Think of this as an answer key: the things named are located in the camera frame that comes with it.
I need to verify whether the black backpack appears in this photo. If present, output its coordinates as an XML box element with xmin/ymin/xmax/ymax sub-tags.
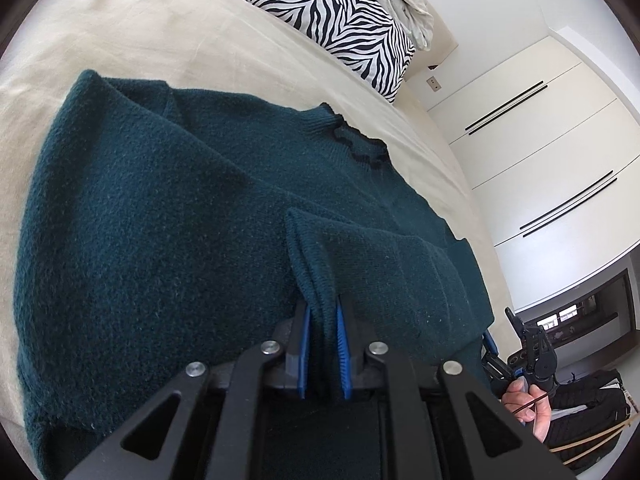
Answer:
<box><xmin>544</xmin><ymin>367</ymin><xmax>640</xmax><ymax>472</ymax></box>

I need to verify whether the person's right hand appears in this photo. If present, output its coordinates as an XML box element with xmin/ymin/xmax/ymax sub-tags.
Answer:
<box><xmin>501</xmin><ymin>376</ymin><xmax>552</xmax><ymax>445</ymax></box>

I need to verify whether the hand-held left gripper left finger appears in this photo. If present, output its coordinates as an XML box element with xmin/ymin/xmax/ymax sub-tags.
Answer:
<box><xmin>62</xmin><ymin>300</ymin><xmax>313</xmax><ymax>480</ymax></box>

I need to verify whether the white wardrobe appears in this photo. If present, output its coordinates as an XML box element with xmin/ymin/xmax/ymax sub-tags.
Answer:
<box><xmin>425</xmin><ymin>25</ymin><xmax>640</xmax><ymax>313</ymax></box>

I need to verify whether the crumpled pale blanket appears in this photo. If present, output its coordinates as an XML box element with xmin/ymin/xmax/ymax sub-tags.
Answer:
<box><xmin>364</xmin><ymin>0</ymin><xmax>437</xmax><ymax>52</ymax></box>

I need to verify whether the dark wooden shelf niche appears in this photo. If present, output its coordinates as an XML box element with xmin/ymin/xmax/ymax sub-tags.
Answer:
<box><xmin>515</xmin><ymin>267</ymin><xmax>637</xmax><ymax>363</ymax></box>

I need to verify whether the zebra print pillow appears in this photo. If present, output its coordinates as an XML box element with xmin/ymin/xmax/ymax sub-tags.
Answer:
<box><xmin>220</xmin><ymin>0</ymin><xmax>417</xmax><ymax>104</ymax></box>

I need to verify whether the dark teal knit sweater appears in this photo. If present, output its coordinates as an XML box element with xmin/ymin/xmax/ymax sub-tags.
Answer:
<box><xmin>14</xmin><ymin>69</ymin><xmax>496</xmax><ymax>480</ymax></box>

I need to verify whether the black wardrobe handle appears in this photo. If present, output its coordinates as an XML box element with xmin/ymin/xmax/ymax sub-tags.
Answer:
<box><xmin>519</xmin><ymin>171</ymin><xmax>614</xmax><ymax>232</ymax></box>
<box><xmin>522</xmin><ymin>178</ymin><xmax>619</xmax><ymax>238</ymax></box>
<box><xmin>468</xmin><ymin>85</ymin><xmax>548</xmax><ymax>136</ymax></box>
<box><xmin>464</xmin><ymin>80</ymin><xmax>544</xmax><ymax>130</ymax></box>

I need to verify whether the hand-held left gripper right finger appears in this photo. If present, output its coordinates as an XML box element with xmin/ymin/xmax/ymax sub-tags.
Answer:
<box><xmin>335</xmin><ymin>295</ymin><xmax>577</xmax><ymax>480</ymax></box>

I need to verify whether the bed with beige sheet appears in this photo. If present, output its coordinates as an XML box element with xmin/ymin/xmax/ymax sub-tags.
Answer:
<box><xmin>0</xmin><ymin>0</ymin><xmax>511</xmax><ymax>480</ymax></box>

